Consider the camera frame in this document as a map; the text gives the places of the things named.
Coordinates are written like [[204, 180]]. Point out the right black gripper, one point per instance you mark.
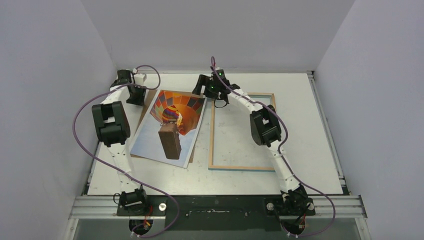
[[201, 85]]

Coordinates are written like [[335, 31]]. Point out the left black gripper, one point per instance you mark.
[[140, 101]]

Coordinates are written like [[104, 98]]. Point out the brown cardboard backing board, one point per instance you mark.
[[145, 109]]

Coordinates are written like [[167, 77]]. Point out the hot air balloon photo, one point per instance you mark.
[[169, 129]]

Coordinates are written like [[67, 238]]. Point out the blue wooden picture frame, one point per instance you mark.
[[231, 146]]

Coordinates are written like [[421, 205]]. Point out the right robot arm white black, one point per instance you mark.
[[266, 130]]

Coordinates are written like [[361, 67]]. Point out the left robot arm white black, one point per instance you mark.
[[113, 130]]

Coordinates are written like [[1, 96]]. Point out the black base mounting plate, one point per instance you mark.
[[220, 212]]

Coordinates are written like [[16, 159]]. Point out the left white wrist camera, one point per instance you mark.
[[139, 78]]

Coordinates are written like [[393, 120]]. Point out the aluminium rail front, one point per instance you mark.
[[103, 207]]

